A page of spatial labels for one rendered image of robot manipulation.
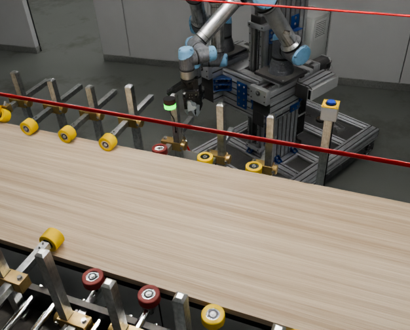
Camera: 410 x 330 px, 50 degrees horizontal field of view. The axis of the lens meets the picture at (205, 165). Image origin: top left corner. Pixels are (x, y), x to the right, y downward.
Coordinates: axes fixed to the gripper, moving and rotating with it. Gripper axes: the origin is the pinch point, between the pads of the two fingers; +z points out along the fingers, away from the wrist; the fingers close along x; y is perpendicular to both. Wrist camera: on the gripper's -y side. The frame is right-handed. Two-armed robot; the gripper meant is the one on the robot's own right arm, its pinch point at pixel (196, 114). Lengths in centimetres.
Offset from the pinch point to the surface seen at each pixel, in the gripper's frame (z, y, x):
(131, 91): -31, -36, 19
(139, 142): 0.3, -36.3, 19.2
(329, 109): -38, -38, -80
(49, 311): 2, -143, -1
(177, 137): -7.6, -36.4, -4.7
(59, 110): -12, -38, 68
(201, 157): -8, -49, -24
